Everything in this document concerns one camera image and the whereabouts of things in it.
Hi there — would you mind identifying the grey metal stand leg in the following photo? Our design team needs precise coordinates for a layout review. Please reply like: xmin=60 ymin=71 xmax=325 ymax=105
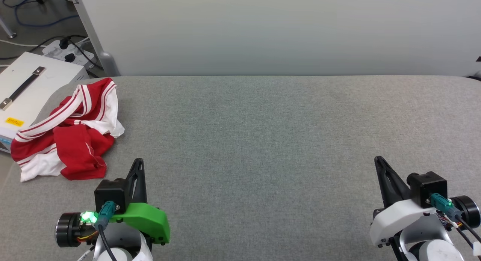
xmin=0 ymin=17 xmax=17 ymax=39

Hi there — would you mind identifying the black floor cable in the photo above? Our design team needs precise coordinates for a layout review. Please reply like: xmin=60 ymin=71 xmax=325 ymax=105
xmin=0 ymin=35 xmax=104 ymax=71

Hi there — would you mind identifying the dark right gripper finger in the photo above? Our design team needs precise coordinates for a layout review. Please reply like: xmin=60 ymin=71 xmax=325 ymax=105
xmin=378 ymin=156 xmax=412 ymax=205
xmin=374 ymin=156 xmax=395 ymax=208

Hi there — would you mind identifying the black cable teal plug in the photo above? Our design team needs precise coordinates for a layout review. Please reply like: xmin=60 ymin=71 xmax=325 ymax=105
xmin=94 ymin=201 xmax=119 ymax=261
xmin=430 ymin=193 xmax=481 ymax=254

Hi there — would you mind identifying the white power strip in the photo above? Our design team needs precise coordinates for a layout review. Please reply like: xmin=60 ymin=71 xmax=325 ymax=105
xmin=42 ymin=38 xmax=94 ymax=70

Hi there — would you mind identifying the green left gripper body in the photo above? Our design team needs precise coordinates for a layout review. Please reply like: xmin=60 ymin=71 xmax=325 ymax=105
xmin=56 ymin=203 xmax=170 ymax=247

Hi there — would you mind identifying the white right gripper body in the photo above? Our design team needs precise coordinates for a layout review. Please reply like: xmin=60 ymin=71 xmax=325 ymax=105
xmin=369 ymin=195 xmax=481 ymax=248

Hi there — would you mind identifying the black strap handle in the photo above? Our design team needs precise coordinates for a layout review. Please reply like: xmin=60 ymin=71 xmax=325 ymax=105
xmin=0 ymin=66 xmax=46 ymax=110

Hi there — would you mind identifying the red white basketball jersey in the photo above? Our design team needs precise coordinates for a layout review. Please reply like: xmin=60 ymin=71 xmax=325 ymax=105
xmin=11 ymin=78 xmax=125 ymax=183

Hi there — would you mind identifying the right black cable teal plug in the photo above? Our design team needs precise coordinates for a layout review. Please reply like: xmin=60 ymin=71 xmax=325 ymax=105
xmin=430 ymin=193 xmax=481 ymax=254

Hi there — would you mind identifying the white paper label band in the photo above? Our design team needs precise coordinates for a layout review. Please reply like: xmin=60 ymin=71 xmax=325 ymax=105
xmin=133 ymin=235 xmax=153 ymax=261

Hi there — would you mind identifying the blue cable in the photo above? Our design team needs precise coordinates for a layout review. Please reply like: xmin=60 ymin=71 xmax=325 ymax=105
xmin=14 ymin=0 xmax=79 ymax=27

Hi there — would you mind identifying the left black cable teal plug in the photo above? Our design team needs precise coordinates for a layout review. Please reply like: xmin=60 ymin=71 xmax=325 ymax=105
xmin=94 ymin=201 xmax=119 ymax=261

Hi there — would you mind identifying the white equipment box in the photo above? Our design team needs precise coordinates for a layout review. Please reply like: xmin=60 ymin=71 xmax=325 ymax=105
xmin=0 ymin=52 xmax=90 ymax=153

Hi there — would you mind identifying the white partition panel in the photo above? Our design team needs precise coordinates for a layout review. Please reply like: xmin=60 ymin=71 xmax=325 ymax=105
xmin=69 ymin=0 xmax=481 ymax=77

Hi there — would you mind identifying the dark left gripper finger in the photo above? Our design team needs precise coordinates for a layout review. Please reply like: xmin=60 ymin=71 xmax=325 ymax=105
xmin=124 ymin=158 xmax=139 ymax=203
xmin=133 ymin=158 xmax=148 ymax=203

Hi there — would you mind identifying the grey partition foot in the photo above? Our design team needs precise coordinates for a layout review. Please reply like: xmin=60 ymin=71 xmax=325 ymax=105
xmin=96 ymin=51 xmax=121 ymax=77

